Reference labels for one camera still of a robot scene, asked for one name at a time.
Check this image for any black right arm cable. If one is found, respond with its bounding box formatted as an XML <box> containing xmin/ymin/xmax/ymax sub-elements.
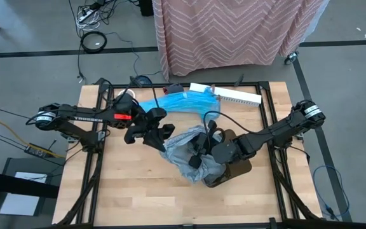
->
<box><xmin>203</xmin><ymin>110</ymin><xmax>254</xmax><ymax>136</ymax></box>

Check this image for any long black floor cable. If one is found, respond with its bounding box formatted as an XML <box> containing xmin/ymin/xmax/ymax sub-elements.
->
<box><xmin>67</xmin><ymin>0</ymin><xmax>87</xmax><ymax>84</ymax></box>

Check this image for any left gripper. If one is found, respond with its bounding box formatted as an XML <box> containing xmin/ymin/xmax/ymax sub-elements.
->
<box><xmin>124</xmin><ymin>107</ymin><xmax>168</xmax><ymax>152</ymax></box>

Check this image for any thin blue coiled cable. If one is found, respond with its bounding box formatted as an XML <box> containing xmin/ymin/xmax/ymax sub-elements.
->
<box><xmin>105</xmin><ymin>31</ymin><xmax>165</xmax><ymax>85</ymax></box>

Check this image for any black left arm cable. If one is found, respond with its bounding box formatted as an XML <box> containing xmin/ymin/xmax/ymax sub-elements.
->
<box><xmin>95</xmin><ymin>75</ymin><xmax>160</xmax><ymax>111</ymax></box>

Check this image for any blue plastic trash bag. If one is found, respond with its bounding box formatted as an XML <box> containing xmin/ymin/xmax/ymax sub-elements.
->
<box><xmin>138</xmin><ymin>87</ymin><xmax>221</xmax><ymax>115</ymax></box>

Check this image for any black electronics box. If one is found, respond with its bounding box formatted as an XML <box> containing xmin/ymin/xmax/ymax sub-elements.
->
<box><xmin>24</xmin><ymin>142</ymin><xmax>49</xmax><ymax>158</ymax></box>

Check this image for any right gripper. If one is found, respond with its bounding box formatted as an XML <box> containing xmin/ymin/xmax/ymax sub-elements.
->
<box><xmin>188</xmin><ymin>120</ymin><xmax>219</xmax><ymax>169</ymax></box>

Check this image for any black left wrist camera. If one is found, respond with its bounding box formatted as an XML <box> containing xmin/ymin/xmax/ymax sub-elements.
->
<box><xmin>159</xmin><ymin>123</ymin><xmax>176</xmax><ymax>137</ymax></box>

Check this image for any white paper sheet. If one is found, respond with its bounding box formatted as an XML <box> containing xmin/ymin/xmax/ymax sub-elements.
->
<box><xmin>0</xmin><ymin>171</ymin><xmax>48</xmax><ymax>217</ymax></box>

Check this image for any white slotted cable duct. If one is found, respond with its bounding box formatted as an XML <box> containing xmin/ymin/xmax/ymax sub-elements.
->
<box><xmin>189</xmin><ymin>82</ymin><xmax>262</xmax><ymax>108</ymax></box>

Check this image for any white power strip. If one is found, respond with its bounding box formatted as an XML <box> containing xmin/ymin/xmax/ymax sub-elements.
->
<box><xmin>78</xmin><ymin>9</ymin><xmax>95</xmax><ymax>22</ymax></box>

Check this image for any black round ring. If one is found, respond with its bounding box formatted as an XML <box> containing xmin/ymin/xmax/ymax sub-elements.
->
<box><xmin>80</xmin><ymin>31</ymin><xmax>108</xmax><ymax>54</ymax></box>

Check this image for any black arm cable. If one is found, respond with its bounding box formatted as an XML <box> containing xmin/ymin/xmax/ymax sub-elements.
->
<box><xmin>95</xmin><ymin>75</ymin><xmax>160</xmax><ymax>111</ymax></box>
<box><xmin>203</xmin><ymin>110</ymin><xmax>254</xmax><ymax>136</ymax></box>

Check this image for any small black red object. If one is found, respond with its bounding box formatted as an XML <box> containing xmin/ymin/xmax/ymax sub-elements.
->
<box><xmin>162</xmin><ymin>83</ymin><xmax>186</xmax><ymax>95</ymax></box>

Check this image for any small dark trash bin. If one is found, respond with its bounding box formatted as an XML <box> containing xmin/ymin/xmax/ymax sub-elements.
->
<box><xmin>201</xmin><ymin>128</ymin><xmax>253</xmax><ymax>188</ymax></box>

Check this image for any pink chevron cloth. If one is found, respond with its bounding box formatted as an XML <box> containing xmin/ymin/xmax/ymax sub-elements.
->
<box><xmin>152</xmin><ymin>0</ymin><xmax>330</xmax><ymax>82</ymax></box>

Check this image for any black floor box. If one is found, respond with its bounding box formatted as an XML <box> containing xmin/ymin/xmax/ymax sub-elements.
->
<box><xmin>138</xmin><ymin>0</ymin><xmax>154</xmax><ymax>17</ymax></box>

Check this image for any white coiled cable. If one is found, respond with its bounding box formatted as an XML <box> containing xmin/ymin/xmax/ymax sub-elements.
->
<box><xmin>76</xmin><ymin>17</ymin><xmax>101</xmax><ymax>31</ymax></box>

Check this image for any black horizontal bar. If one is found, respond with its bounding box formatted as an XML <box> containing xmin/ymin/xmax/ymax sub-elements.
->
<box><xmin>0</xmin><ymin>168</ymin><xmax>60</xmax><ymax>201</ymax></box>

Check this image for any silver caster wheel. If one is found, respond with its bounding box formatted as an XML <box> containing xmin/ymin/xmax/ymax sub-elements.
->
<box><xmin>284</xmin><ymin>50</ymin><xmax>299</xmax><ymax>66</ymax></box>

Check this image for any black aluminium table frame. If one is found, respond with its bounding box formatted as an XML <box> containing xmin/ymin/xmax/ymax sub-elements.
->
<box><xmin>54</xmin><ymin>81</ymin><xmax>325</xmax><ymax>229</ymax></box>

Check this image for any grey plastic trash bag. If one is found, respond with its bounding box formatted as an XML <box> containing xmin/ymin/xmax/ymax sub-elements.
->
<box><xmin>160</xmin><ymin>125</ymin><xmax>227</xmax><ymax>184</ymax></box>

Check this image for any blue looped floor cable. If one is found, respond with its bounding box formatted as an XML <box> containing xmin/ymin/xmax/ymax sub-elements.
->
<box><xmin>312</xmin><ymin>165</ymin><xmax>351</xmax><ymax>220</ymax></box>

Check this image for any yellow cable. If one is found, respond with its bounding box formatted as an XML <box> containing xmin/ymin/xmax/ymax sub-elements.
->
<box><xmin>0</xmin><ymin>116</ymin><xmax>66</xmax><ymax>159</ymax></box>

